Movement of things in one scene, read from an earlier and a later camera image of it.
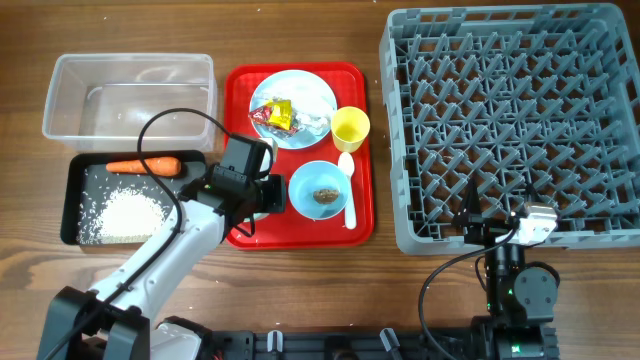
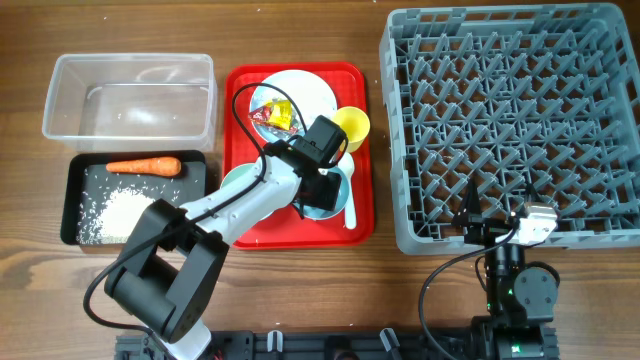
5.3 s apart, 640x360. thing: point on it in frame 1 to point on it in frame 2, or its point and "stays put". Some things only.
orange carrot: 164,166 stays put
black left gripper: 275,187 to 328,201
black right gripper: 467,217 stays put
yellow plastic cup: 349,127 stays put
